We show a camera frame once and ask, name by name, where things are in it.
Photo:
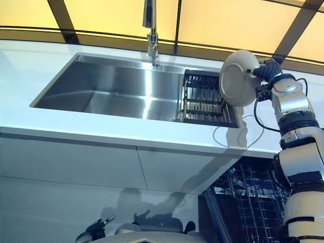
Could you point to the right robot hand dark palm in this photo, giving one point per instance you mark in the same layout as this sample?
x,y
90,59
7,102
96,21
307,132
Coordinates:
x,y
268,69

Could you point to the left robot hand dark palm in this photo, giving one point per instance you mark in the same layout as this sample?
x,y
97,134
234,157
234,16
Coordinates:
x,y
95,229

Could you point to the cream round plate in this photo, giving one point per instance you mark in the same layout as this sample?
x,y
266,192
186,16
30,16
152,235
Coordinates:
x,y
235,81

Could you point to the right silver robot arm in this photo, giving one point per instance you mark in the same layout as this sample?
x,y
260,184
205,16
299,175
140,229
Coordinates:
x,y
291,101

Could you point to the robot torso white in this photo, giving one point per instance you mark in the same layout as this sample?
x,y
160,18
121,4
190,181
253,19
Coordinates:
x,y
146,235

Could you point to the black sink dish rack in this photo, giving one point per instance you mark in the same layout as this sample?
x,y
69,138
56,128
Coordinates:
x,y
202,101

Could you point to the wide white cabinet door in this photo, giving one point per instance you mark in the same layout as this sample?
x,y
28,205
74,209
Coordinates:
x,y
63,162

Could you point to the narrow white cabinet door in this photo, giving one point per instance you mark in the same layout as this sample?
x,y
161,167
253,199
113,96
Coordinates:
x,y
177,169

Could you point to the chrome pull-down faucet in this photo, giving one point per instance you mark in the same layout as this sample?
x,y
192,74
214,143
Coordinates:
x,y
151,38

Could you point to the stainless steel sink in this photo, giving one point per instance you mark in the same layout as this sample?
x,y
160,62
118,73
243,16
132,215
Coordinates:
x,y
114,86

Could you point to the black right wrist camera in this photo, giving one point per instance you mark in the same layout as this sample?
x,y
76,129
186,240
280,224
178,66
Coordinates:
x,y
263,92

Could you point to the dark window frame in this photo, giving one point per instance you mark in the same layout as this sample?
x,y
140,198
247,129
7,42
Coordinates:
x,y
63,20

